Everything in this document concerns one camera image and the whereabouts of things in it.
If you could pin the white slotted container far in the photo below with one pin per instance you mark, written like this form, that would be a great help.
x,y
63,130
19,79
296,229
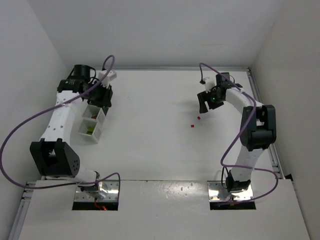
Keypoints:
x,y
94,114

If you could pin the lime lego in bin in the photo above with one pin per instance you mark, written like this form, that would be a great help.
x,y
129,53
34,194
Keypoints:
x,y
90,131

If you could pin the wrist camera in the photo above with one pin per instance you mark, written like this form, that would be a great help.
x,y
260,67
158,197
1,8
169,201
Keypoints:
x,y
107,80
208,83

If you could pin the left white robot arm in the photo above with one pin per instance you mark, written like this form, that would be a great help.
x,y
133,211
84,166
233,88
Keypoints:
x,y
52,154

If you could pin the white slotted container near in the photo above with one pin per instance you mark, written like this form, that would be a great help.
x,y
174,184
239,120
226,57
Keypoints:
x,y
95,137

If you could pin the white slotted container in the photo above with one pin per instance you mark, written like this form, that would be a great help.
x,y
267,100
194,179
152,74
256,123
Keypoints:
x,y
94,114
95,137

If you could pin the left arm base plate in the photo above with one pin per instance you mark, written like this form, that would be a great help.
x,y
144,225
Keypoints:
x,y
105,191

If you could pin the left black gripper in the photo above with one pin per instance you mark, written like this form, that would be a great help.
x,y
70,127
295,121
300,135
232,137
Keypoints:
x,y
100,97

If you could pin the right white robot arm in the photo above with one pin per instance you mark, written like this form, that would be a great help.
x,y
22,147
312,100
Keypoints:
x,y
257,128

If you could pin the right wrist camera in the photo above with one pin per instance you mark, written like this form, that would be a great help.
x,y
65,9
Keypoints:
x,y
208,83

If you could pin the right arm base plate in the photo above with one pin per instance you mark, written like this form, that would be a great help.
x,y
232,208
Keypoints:
x,y
218,194

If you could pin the white front cover panel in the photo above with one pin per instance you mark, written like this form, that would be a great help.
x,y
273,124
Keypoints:
x,y
163,210

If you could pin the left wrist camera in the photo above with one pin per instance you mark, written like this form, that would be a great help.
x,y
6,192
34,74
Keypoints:
x,y
107,80

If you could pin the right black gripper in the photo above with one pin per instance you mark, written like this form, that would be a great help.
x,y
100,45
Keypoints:
x,y
208,98

